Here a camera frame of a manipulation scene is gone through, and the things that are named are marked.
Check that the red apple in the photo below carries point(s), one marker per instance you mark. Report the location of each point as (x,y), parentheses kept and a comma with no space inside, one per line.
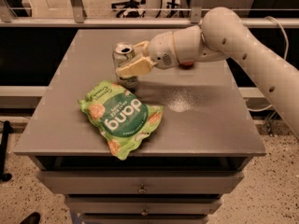
(187,64)

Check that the black stand base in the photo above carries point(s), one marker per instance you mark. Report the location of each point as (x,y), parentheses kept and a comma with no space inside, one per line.
(7,130)

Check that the metal railing frame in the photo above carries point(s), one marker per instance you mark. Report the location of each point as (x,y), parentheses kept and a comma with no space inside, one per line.
(19,17)

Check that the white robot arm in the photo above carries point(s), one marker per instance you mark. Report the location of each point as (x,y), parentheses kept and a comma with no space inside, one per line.
(222,34)

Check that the drawer knob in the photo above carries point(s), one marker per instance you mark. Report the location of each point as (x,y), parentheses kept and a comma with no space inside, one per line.
(142,189)
(144,212)

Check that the black shoe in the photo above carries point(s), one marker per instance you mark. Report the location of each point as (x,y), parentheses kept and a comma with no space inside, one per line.
(34,218)

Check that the grey drawer cabinet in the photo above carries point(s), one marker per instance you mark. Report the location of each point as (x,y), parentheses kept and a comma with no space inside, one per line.
(204,138)

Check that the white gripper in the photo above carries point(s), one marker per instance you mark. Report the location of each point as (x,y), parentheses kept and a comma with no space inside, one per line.
(161,52)

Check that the green rice chip bag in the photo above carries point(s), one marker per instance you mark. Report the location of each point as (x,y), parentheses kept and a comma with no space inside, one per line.
(120,117)

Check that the black office chair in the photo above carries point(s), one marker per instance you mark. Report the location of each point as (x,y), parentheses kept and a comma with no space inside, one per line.
(129,0)

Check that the top drawer knob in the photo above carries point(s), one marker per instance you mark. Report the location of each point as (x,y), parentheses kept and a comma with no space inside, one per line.
(142,189)

